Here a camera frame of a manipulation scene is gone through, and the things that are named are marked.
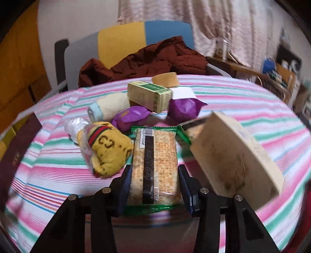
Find black panel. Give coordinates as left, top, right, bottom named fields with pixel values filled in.
left=277, top=44, right=302, bottom=71

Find brown jacket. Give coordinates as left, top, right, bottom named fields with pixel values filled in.
left=78, top=36, right=209, bottom=88

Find purple snack packet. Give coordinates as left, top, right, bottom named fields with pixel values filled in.
left=112, top=106, right=151, bottom=133
left=166, top=97, right=208, bottom=122

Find blue round chair back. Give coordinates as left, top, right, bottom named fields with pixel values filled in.
left=264, top=57, right=276, bottom=73

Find yellow patterned socks in bag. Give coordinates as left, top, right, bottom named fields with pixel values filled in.
left=64, top=117, right=134, bottom=177

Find tan sponge block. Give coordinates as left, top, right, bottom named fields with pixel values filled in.
left=190, top=111, right=285, bottom=211

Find maroon book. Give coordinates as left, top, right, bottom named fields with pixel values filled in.
left=0, top=113, right=43, bottom=212

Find cracker packet with green edge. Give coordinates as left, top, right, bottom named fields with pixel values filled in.
left=177, top=118, right=209, bottom=146
left=121, top=126, right=192, bottom=214

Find pink patterned curtain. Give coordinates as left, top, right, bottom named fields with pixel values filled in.
left=118, top=0, right=283, bottom=67

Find rolled cream and blue towel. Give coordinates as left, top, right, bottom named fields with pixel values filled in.
left=87, top=92, right=130, bottom=122

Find grey yellow blue chair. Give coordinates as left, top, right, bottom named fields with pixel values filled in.
left=55, top=21, right=234, bottom=94

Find wooden side table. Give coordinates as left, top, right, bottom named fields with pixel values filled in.
left=206, top=56, right=289, bottom=98

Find yellow wooden cabinet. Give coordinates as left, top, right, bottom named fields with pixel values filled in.
left=0, top=5, right=52, bottom=132

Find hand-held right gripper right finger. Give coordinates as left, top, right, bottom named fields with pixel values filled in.
left=178, top=165, right=280, bottom=253

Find striped blanket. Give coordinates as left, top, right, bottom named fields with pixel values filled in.
left=0, top=73, right=311, bottom=253

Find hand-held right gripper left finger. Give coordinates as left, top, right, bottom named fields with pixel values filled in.
left=30, top=165, right=133, bottom=253

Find yellow sponge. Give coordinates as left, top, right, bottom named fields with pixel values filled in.
left=152, top=72, right=180, bottom=88

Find small white box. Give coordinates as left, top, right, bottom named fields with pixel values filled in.
left=215, top=39, right=230, bottom=60

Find beige and green carton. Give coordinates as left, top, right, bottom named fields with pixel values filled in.
left=128, top=81, right=173, bottom=113

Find white sponge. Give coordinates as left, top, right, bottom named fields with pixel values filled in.
left=172, top=87, right=197, bottom=100

